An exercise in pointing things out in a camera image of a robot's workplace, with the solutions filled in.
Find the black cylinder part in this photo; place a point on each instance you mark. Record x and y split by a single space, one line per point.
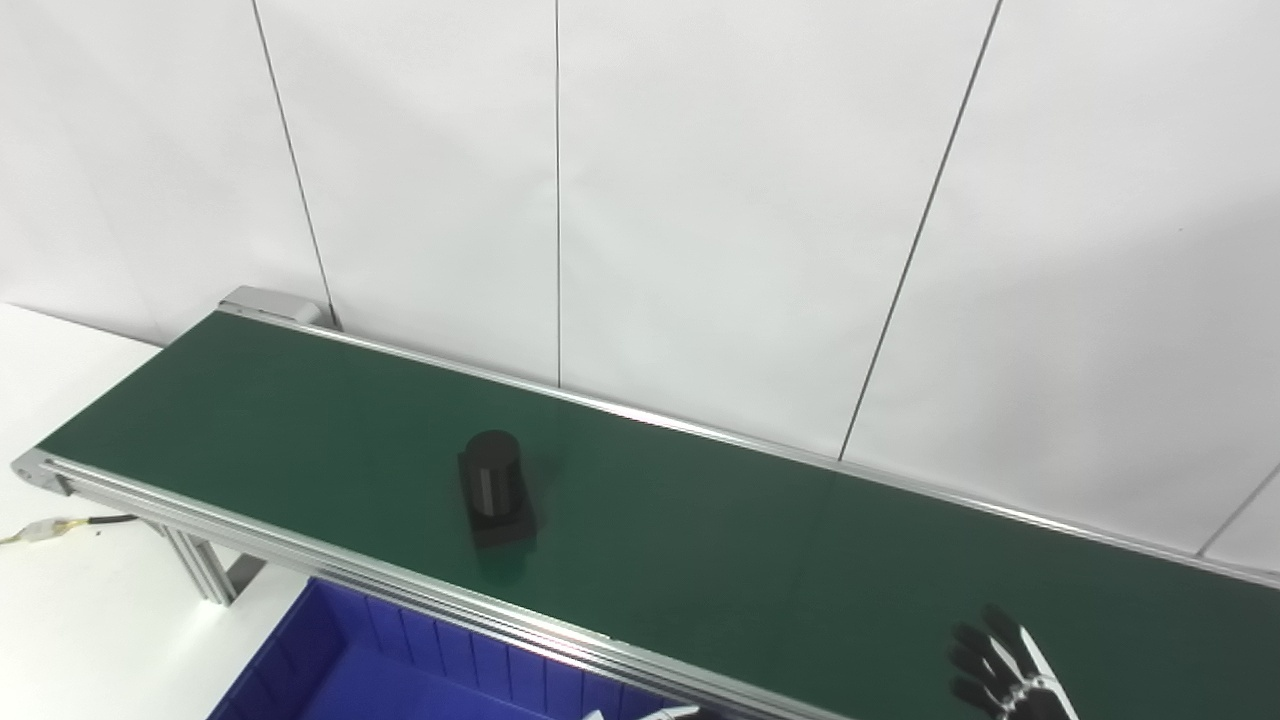
493 490

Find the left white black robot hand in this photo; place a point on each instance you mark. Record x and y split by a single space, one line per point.
640 714

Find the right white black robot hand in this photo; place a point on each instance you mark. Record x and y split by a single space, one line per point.
1015 685

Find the aluminium conveyor leg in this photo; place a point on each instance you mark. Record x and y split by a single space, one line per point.
205 570

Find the green conveyor belt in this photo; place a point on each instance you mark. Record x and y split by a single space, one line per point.
750 560
300 555

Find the blue plastic bin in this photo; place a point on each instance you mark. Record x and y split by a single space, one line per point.
350 670

